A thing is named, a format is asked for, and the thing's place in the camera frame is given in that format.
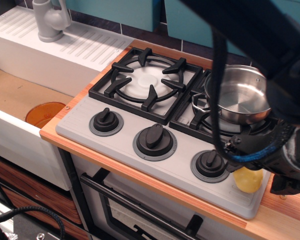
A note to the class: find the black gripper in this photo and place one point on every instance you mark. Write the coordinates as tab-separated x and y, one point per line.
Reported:
279	153

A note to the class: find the yellow potato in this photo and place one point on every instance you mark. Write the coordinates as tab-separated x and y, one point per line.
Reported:
248	181

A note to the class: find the stainless steel pot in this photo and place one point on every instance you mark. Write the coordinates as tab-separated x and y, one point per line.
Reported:
242	95

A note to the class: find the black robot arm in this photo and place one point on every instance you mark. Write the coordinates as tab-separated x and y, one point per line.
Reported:
271	40

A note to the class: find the black right stove knob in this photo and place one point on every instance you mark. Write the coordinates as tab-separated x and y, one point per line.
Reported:
209	167

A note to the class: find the black stove knob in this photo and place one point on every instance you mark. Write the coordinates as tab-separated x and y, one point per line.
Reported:
106	123
155	143
209	167

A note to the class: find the grey toy stove top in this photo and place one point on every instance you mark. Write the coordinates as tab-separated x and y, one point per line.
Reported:
174	171

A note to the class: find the black middle stove knob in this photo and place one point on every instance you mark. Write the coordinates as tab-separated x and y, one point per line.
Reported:
155	143

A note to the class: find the black left stove knob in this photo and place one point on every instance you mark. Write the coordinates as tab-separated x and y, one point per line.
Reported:
106	123

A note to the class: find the black right burner grate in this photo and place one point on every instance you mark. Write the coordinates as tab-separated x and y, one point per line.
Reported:
193	117

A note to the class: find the black burner grate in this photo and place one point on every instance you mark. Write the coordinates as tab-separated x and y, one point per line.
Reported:
193	117
147	84

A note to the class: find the black left burner grate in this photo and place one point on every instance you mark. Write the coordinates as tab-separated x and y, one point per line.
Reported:
147	84

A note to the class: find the orange plastic sink drain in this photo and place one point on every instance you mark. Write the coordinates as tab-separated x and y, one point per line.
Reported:
41	114

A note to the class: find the wooden drawer fronts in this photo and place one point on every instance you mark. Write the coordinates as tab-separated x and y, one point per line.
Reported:
21	188

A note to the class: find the white toy sink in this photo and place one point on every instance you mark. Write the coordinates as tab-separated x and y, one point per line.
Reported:
33	72

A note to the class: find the grey toy faucet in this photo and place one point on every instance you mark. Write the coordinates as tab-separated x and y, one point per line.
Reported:
50	22

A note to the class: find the oven door with handle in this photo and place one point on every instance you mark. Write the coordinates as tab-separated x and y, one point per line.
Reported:
132	212

